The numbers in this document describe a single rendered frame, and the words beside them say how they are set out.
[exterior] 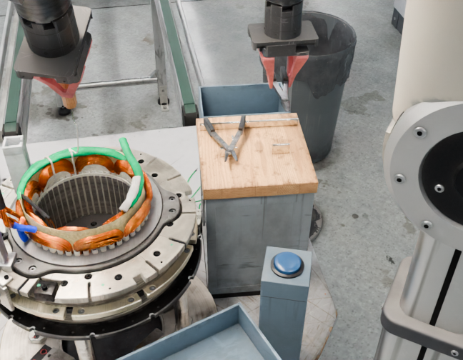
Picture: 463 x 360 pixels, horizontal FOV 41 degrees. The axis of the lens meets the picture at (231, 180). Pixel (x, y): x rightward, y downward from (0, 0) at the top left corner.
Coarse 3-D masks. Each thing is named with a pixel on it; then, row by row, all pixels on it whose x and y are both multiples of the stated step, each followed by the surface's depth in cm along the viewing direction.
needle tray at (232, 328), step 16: (240, 304) 84; (208, 320) 82; (224, 320) 84; (240, 320) 85; (176, 336) 81; (192, 336) 82; (208, 336) 84; (224, 336) 85; (240, 336) 85; (256, 336) 82; (144, 352) 79; (160, 352) 81; (176, 352) 83; (192, 352) 83; (208, 352) 83; (224, 352) 83; (240, 352) 83; (256, 352) 83; (272, 352) 78
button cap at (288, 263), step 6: (282, 252) 94; (288, 252) 94; (276, 258) 93; (282, 258) 93; (288, 258) 93; (294, 258) 93; (276, 264) 92; (282, 264) 92; (288, 264) 92; (294, 264) 92; (300, 264) 92; (282, 270) 91; (288, 270) 91; (294, 270) 91
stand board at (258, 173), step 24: (216, 120) 116; (216, 144) 110; (240, 144) 110; (264, 144) 110; (216, 168) 105; (240, 168) 105; (264, 168) 105; (288, 168) 105; (312, 168) 105; (216, 192) 102; (240, 192) 102; (264, 192) 103; (288, 192) 103; (312, 192) 104
